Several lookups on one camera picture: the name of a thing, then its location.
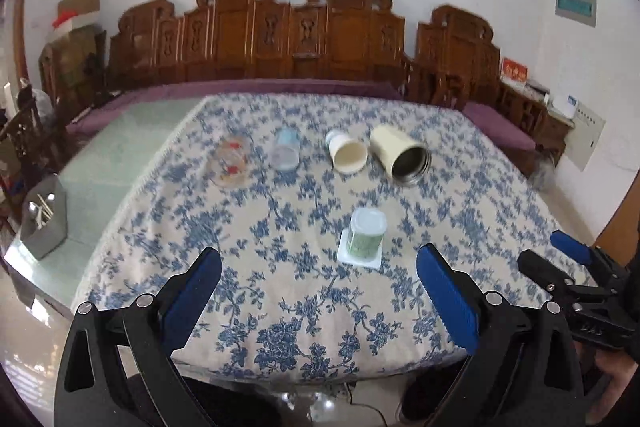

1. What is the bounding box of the clear glass cup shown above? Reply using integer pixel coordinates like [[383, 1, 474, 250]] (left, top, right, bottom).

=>
[[208, 137, 250, 188]]

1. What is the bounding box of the carved wooden sofa bench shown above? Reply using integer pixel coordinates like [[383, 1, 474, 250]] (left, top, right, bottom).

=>
[[102, 0, 408, 95]]

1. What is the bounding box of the clear blue plastic cup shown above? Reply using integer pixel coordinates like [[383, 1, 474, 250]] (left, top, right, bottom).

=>
[[270, 129, 301, 171]]

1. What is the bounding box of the red box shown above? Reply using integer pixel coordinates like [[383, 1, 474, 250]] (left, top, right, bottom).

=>
[[501, 58, 529, 84]]

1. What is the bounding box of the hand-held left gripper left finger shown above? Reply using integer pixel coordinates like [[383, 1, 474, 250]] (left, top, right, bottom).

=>
[[52, 247, 223, 427]]

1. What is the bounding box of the blue floral tablecloth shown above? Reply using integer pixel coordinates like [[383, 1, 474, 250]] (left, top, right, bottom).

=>
[[71, 93, 596, 385]]

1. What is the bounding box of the purple seat cushion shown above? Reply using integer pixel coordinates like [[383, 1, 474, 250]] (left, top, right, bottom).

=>
[[462, 101, 537, 152], [66, 78, 403, 138]]

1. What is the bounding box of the cardboard box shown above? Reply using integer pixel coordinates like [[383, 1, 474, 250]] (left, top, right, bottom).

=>
[[52, 0, 102, 30]]

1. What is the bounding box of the white router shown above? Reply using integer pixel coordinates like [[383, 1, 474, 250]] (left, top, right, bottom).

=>
[[547, 93, 581, 120]]

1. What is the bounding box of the grey wall panel box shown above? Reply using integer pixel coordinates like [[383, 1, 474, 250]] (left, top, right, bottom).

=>
[[554, 0, 598, 29]]

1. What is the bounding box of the green and white cup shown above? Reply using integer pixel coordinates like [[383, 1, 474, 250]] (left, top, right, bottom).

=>
[[348, 207, 387, 261]]

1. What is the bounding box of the wooden chair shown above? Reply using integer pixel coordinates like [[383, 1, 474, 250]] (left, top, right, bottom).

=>
[[0, 77, 66, 208]]

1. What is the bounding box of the black cable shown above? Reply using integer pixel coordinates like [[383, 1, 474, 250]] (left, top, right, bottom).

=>
[[345, 382, 391, 427]]

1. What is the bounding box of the cream steel-lined cup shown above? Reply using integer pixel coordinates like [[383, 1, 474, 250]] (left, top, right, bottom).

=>
[[369, 124, 432, 182]]

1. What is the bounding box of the wooden side table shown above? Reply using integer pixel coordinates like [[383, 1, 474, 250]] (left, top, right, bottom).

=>
[[499, 79, 573, 155]]

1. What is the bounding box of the grey metal utensil box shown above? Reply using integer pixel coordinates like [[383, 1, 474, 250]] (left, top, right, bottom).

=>
[[19, 179, 68, 259]]

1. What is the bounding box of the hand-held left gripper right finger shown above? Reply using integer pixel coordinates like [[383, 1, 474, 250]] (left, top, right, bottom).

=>
[[416, 243, 587, 427]]

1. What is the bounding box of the white square coaster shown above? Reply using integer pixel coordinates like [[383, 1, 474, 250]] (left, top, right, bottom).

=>
[[336, 228, 386, 269]]

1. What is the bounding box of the carved wooden armchair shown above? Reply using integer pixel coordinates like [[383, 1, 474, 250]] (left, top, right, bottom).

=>
[[404, 5, 502, 110]]

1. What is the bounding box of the white paper cup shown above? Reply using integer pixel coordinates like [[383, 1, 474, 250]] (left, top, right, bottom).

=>
[[325, 130, 369, 173]]

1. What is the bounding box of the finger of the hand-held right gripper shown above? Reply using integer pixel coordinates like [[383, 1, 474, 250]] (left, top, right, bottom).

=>
[[550, 229, 640, 290], [517, 249, 621, 310]]

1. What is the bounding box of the beige wall fuse box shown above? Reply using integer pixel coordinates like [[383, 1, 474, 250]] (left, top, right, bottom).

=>
[[564, 101, 607, 172]]

